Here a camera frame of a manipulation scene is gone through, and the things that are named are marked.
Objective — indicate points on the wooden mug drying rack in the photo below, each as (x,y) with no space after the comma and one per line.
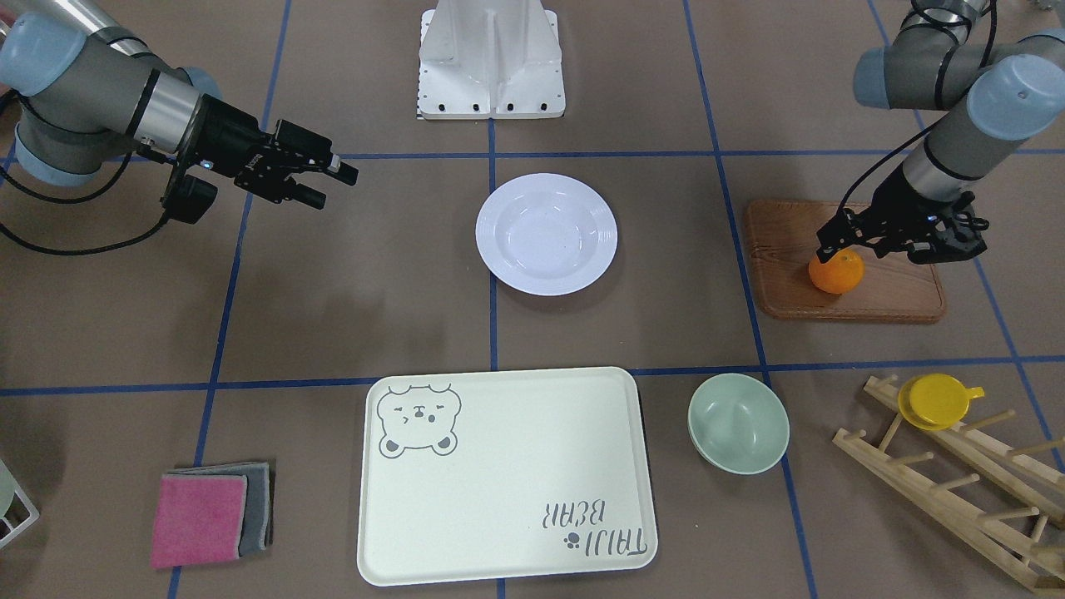
(1005,506)

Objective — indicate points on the yellow mug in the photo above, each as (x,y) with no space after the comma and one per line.
(936,401)

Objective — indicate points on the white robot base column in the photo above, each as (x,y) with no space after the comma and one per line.
(490,60)

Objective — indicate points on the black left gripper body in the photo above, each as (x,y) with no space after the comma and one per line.
(894,200)

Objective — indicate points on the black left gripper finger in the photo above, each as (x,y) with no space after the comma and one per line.
(833,237)

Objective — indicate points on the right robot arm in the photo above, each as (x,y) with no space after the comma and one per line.
(93,90)

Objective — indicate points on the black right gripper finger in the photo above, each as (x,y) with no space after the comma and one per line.
(341,171)
(306,195)

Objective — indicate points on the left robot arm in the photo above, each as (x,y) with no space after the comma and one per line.
(993,99)

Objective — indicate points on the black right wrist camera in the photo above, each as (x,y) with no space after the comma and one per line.
(187,198)

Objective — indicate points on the cream bear tray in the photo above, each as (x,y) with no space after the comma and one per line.
(472,476)

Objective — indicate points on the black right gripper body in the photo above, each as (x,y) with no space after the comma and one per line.
(223,133)

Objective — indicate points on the white round plate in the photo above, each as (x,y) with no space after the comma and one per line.
(546,234)

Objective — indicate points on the white cup rack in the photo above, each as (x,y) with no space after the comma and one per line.
(18,512)

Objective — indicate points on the orange fruit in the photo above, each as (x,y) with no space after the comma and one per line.
(841,275)

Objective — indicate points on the pink sponge cloth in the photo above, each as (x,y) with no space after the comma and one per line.
(199,519)

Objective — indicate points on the brown wooden tray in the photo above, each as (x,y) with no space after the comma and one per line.
(790,282)

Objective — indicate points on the light green bowl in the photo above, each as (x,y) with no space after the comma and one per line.
(738,424)

